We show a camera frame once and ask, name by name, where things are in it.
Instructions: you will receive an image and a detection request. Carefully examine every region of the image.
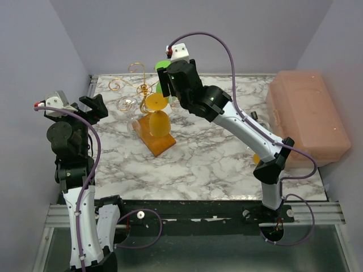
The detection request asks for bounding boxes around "wooden rack base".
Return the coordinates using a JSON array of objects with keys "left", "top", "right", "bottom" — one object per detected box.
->
[{"left": 135, "top": 114, "right": 176, "bottom": 157}]

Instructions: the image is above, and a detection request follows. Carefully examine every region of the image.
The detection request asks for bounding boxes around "clear wine glass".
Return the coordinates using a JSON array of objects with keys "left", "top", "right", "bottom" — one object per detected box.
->
[
  {"left": 116, "top": 96, "right": 141, "bottom": 139},
  {"left": 168, "top": 96, "right": 187, "bottom": 115}
]

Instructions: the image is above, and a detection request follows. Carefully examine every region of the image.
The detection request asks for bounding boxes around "aluminium frame rail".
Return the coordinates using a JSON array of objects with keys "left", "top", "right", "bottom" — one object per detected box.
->
[{"left": 45, "top": 205, "right": 70, "bottom": 228}]

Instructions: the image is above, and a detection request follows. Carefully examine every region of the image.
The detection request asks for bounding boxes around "clear glass on table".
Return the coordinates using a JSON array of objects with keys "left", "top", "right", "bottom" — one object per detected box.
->
[{"left": 244, "top": 121, "right": 273, "bottom": 153}]

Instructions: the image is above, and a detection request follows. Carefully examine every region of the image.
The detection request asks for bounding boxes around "orange wine glass on table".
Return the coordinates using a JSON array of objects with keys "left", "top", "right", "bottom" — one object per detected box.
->
[{"left": 253, "top": 154, "right": 260, "bottom": 165}]

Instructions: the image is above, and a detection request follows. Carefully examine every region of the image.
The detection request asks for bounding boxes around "black cylinder piece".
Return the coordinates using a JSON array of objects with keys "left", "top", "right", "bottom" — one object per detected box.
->
[{"left": 250, "top": 111, "right": 259, "bottom": 121}]

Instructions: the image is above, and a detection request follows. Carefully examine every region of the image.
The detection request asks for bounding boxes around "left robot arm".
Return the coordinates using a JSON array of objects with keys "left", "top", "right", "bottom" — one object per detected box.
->
[{"left": 44, "top": 91, "right": 117, "bottom": 271}]

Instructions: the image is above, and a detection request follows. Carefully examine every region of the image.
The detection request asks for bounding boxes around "green wine glass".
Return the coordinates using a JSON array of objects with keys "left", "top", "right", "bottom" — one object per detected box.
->
[{"left": 154, "top": 60, "right": 174, "bottom": 105}]

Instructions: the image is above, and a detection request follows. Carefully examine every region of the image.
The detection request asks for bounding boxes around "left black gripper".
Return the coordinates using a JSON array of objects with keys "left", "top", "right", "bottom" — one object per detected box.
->
[{"left": 47, "top": 93, "right": 108, "bottom": 154}]

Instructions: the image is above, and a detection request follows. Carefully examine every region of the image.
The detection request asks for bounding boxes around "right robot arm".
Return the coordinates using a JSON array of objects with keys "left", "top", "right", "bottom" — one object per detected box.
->
[{"left": 157, "top": 60, "right": 294, "bottom": 222}]

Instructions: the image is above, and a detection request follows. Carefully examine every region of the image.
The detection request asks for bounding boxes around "pink plastic storage box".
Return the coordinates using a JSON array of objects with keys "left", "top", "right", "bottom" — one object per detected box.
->
[{"left": 265, "top": 70, "right": 351, "bottom": 167}]

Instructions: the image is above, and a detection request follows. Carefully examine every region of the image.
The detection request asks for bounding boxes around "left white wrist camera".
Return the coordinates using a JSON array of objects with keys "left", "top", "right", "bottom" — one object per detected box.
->
[{"left": 34, "top": 91, "right": 78, "bottom": 118}]

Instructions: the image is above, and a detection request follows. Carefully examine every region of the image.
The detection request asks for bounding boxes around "gold wire glass rack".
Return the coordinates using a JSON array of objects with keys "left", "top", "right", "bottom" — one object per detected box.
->
[{"left": 108, "top": 62, "right": 159, "bottom": 114}]

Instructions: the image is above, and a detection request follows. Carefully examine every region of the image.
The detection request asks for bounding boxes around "orange hanging wine glass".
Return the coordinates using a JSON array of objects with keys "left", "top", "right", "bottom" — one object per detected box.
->
[{"left": 145, "top": 93, "right": 171, "bottom": 138}]

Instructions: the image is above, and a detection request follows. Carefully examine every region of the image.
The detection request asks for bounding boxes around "black mounting rail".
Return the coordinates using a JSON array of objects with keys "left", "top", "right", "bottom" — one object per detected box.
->
[{"left": 115, "top": 199, "right": 294, "bottom": 241}]

